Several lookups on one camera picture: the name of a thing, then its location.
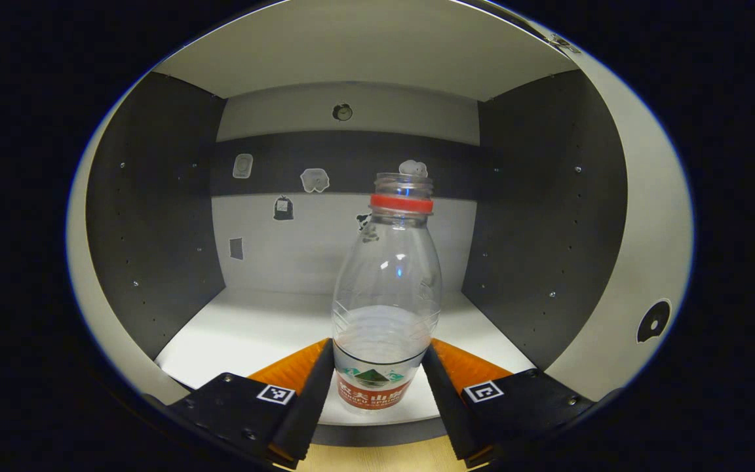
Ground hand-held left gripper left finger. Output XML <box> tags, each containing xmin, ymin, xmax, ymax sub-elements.
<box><xmin>168</xmin><ymin>338</ymin><xmax>336</xmax><ymax>469</ymax></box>

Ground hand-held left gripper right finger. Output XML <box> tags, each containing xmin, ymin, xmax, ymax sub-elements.
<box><xmin>421</xmin><ymin>338</ymin><xmax>598</xmax><ymax>468</ymax></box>

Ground clear plastic water bottle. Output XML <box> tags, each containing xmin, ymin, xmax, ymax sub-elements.
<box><xmin>332</xmin><ymin>172</ymin><xmax>442</xmax><ymax>412</ymax></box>

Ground white cabinet shelf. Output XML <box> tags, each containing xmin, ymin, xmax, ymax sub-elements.
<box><xmin>153</xmin><ymin>0</ymin><xmax>580</xmax><ymax>102</ymax></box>
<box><xmin>153</xmin><ymin>287</ymin><xmax>537</xmax><ymax>427</ymax></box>

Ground white cabinet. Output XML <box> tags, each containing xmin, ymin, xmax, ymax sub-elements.
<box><xmin>65</xmin><ymin>0</ymin><xmax>696</xmax><ymax>450</ymax></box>

